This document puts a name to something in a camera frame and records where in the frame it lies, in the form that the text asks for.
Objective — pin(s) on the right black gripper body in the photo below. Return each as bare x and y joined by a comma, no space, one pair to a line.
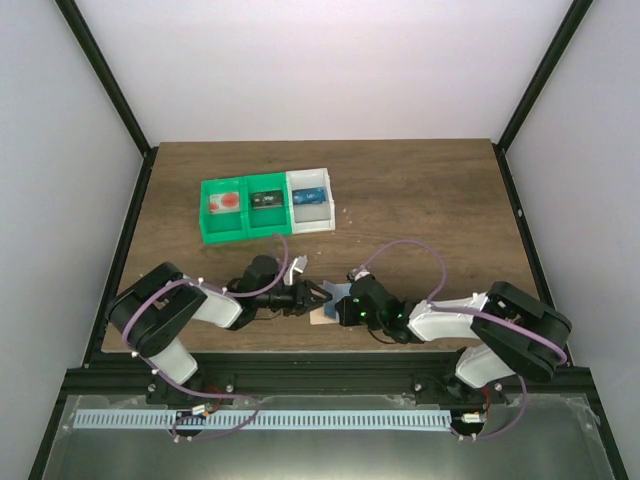
344,310

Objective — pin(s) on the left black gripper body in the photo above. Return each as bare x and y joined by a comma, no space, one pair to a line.
296,298

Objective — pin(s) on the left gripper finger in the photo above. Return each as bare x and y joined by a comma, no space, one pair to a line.
312,304
317,293

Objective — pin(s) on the pink leather card holder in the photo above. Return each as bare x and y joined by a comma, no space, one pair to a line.
338,291

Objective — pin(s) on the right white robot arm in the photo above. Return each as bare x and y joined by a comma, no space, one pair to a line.
517,333

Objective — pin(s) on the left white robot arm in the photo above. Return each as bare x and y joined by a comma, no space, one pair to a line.
152,312

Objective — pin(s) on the blue card in bin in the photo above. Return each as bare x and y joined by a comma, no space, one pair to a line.
309,196

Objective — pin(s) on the black card in bin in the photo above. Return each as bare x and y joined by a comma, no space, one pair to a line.
267,199

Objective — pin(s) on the red dotted card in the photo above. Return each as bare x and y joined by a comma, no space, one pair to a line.
224,203

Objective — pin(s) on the white bin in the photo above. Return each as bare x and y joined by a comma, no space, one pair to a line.
311,218

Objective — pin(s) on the middle green bin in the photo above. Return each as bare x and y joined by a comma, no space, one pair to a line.
266,222

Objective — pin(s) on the green bin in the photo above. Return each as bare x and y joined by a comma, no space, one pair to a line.
222,228
266,222

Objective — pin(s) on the left green bin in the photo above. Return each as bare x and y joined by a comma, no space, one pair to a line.
222,228

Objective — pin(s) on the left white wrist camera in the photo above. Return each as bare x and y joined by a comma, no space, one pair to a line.
295,269

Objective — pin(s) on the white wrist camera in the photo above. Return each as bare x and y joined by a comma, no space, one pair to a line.
295,269
358,273

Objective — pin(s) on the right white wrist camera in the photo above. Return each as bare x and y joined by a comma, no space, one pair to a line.
358,273

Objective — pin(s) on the light blue slotted cable duct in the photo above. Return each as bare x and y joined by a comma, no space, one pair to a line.
403,420

